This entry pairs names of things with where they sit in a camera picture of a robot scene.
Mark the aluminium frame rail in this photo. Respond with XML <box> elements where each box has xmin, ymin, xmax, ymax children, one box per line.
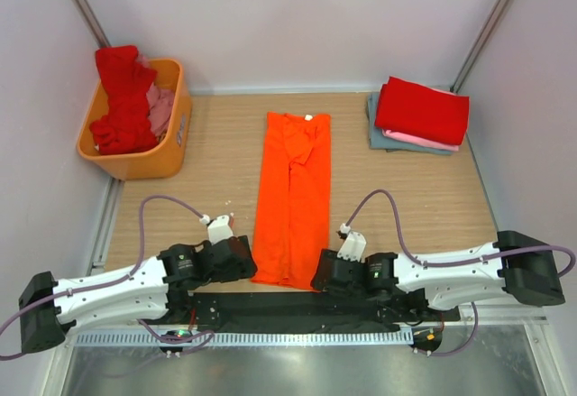
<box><xmin>476</xmin><ymin>304</ymin><xmax>548</xmax><ymax>326</ymax></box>

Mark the corner aluminium post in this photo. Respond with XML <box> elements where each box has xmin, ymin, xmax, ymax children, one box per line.
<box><xmin>450</xmin><ymin>0</ymin><xmax>514</xmax><ymax>94</ymax></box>
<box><xmin>72</xmin><ymin>0</ymin><xmax>111</xmax><ymax>48</ymax></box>

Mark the crumpled pink t shirt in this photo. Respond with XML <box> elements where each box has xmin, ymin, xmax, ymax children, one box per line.
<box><xmin>136</xmin><ymin>52</ymin><xmax>177</xmax><ymax>138</ymax></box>

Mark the orange t shirt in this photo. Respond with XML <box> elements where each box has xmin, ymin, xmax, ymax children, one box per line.
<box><xmin>252</xmin><ymin>112</ymin><xmax>332</xmax><ymax>290</ymax></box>

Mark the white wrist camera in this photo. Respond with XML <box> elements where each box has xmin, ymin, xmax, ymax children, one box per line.
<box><xmin>337</xmin><ymin>224</ymin><xmax>367</xmax><ymax>262</ymax></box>
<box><xmin>199</xmin><ymin>214</ymin><xmax>234</xmax><ymax>244</ymax></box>

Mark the folded grey t shirt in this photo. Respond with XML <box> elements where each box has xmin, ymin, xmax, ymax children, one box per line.
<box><xmin>366</xmin><ymin>92</ymin><xmax>453</xmax><ymax>156</ymax></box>

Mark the folded red t shirt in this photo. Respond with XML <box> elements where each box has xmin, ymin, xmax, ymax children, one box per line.
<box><xmin>375</xmin><ymin>77</ymin><xmax>470</xmax><ymax>146</ymax></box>

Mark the folded pink t shirt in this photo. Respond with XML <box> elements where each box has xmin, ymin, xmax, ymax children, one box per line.
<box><xmin>382</xmin><ymin>130</ymin><xmax>460</xmax><ymax>152</ymax></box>

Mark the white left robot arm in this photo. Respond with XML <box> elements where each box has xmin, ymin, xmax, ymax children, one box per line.
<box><xmin>18</xmin><ymin>235</ymin><xmax>257</xmax><ymax>355</ymax></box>

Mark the left corner aluminium post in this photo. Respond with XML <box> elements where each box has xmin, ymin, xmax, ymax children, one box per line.
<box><xmin>72</xmin><ymin>0</ymin><xmax>111</xmax><ymax>48</ymax></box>

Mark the orange plastic basket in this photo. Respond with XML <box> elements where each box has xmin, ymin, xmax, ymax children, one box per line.
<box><xmin>77</xmin><ymin>58</ymin><xmax>192</xmax><ymax>180</ymax></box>

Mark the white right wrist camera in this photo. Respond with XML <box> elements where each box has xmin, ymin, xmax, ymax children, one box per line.
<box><xmin>337</xmin><ymin>224</ymin><xmax>367</xmax><ymax>262</ymax></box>

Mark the white slotted cable duct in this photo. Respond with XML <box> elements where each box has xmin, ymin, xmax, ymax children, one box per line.
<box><xmin>76</xmin><ymin>327</ymin><xmax>413</xmax><ymax>348</ymax></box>

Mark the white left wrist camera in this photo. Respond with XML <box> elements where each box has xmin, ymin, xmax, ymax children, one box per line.
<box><xmin>199</xmin><ymin>214</ymin><xmax>234</xmax><ymax>244</ymax></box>

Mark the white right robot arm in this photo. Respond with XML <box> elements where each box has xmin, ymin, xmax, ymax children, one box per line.
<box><xmin>311</xmin><ymin>230</ymin><xmax>565</xmax><ymax>311</ymax></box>

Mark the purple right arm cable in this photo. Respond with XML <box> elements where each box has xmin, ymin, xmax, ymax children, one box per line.
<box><xmin>344</xmin><ymin>189</ymin><xmax>577</xmax><ymax>359</ymax></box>

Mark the crumpled red t shirt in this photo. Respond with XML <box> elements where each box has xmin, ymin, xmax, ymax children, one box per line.
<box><xmin>89</xmin><ymin>45</ymin><xmax>157</xmax><ymax>155</ymax></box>

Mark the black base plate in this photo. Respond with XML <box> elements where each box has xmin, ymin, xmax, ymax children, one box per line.
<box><xmin>185</xmin><ymin>292</ymin><xmax>461</xmax><ymax>335</ymax></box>

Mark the right corner aluminium post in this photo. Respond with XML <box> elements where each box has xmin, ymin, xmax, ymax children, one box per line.
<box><xmin>450</xmin><ymin>0</ymin><xmax>514</xmax><ymax>94</ymax></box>

